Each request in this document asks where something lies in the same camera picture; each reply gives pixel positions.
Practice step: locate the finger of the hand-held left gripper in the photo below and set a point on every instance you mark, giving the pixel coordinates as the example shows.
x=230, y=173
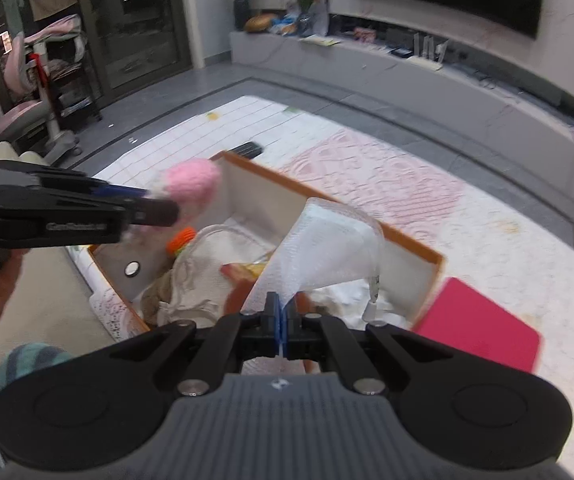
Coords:
x=112, y=190
x=152, y=212

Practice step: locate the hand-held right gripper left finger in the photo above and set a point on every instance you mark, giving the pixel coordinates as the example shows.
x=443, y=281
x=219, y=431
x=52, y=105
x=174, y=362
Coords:
x=273, y=319

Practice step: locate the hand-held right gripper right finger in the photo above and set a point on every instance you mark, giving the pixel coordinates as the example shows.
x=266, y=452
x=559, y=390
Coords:
x=302, y=335

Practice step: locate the orange crochet ball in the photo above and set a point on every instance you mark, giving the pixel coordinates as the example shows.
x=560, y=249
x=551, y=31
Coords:
x=183, y=240

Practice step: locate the pink crochet toy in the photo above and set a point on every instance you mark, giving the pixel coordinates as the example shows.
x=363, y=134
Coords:
x=194, y=185

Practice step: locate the yellow snack packet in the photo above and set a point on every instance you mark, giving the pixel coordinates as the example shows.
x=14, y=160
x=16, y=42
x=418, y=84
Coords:
x=247, y=270

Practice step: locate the orange cardboard box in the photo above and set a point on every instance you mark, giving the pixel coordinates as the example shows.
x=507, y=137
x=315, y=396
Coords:
x=262, y=195

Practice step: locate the black shelf rack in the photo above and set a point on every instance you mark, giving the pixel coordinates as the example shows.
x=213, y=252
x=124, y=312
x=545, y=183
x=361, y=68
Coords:
x=74, y=90

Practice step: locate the black remote control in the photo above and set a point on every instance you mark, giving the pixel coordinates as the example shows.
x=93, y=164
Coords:
x=247, y=150

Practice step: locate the person's striped pants leg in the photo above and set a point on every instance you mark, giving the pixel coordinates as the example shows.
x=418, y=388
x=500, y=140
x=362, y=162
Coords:
x=22, y=365

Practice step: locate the dark glass sliding door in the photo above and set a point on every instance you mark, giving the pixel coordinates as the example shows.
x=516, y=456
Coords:
x=132, y=20

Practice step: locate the pink box lid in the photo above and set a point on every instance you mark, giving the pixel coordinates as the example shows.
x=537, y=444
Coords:
x=477, y=325

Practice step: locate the white lace tablecloth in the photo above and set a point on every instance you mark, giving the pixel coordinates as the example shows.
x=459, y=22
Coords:
x=467, y=230

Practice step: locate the golden bread loaf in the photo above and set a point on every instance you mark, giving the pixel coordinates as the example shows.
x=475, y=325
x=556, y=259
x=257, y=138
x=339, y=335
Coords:
x=258, y=23

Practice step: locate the blue snack bag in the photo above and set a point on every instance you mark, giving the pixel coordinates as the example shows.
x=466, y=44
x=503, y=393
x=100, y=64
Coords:
x=284, y=24

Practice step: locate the white router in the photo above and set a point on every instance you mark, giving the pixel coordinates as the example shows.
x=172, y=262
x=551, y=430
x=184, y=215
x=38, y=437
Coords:
x=429, y=47

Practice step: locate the black soundbar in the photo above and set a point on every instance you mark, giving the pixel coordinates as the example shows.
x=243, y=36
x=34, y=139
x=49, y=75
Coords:
x=527, y=87

